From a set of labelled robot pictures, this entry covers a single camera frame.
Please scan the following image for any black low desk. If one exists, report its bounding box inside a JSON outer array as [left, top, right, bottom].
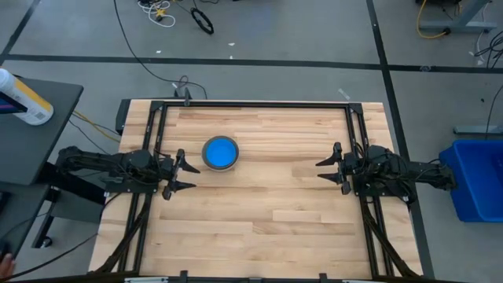
[[0, 182, 50, 268]]

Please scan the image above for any black cable bundle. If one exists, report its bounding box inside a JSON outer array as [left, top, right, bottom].
[[473, 30, 503, 68]]

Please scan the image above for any person's hand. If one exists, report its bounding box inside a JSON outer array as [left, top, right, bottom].
[[0, 253, 16, 278]]

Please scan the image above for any thin yellow wire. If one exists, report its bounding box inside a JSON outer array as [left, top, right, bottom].
[[72, 110, 122, 145]]

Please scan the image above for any dark purple flat device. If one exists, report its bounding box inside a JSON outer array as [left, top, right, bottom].
[[0, 92, 28, 116]]

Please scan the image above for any black looped cable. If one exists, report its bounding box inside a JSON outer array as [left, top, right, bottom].
[[190, 7, 215, 35]]

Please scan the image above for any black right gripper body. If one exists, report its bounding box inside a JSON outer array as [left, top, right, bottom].
[[332, 141, 358, 196]]

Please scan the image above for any yellow floor cable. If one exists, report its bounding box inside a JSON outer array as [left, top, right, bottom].
[[416, 0, 449, 40]]

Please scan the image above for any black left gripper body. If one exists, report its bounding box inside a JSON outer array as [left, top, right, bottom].
[[156, 148, 185, 201]]

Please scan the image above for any white coiled cable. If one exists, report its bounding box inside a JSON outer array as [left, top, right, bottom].
[[137, 0, 177, 29]]

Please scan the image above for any black side table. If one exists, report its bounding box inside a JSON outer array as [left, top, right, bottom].
[[0, 76, 85, 186]]

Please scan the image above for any grey metal stand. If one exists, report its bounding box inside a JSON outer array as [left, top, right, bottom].
[[417, 0, 498, 35]]

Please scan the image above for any white and yellow bottle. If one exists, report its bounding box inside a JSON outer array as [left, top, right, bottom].
[[0, 68, 55, 127]]

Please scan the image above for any black aluminium table frame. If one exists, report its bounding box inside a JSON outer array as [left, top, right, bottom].
[[88, 100, 424, 281]]

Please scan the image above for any grey metal floor bar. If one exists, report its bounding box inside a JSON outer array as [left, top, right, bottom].
[[453, 124, 503, 136]]

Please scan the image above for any long black floor cable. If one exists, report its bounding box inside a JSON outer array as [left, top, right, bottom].
[[112, 0, 208, 100]]

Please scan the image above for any blue plastic bin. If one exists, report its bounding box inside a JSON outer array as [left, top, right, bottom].
[[438, 139, 503, 223]]

